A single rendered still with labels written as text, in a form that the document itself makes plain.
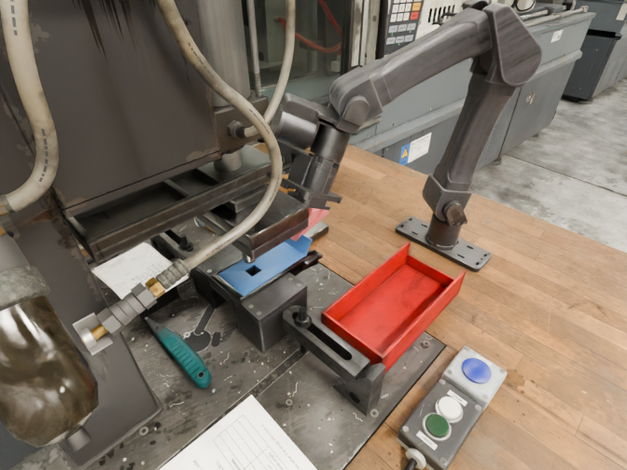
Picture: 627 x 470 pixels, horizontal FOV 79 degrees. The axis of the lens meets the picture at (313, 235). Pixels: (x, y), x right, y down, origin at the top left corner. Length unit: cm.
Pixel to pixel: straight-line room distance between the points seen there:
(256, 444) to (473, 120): 60
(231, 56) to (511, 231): 73
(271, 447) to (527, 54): 66
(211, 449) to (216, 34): 50
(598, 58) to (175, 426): 492
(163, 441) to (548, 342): 61
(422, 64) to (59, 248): 52
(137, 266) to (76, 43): 48
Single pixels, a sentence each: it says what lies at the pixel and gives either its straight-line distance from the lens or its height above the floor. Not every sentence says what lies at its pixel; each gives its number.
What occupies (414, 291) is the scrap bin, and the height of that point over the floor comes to 90.
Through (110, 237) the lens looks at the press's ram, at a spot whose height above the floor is 118.
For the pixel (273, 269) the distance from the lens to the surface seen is 64.
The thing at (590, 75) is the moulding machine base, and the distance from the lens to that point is 511.
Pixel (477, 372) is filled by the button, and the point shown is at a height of 94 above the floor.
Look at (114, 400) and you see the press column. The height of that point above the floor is 98.
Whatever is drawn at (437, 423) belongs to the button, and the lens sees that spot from 56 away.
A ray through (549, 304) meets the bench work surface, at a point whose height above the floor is 90.
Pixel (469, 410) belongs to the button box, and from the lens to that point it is 59.
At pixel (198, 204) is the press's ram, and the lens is 48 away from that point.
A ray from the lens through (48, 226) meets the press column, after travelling 40.
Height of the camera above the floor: 143
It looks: 38 degrees down
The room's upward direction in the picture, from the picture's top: straight up
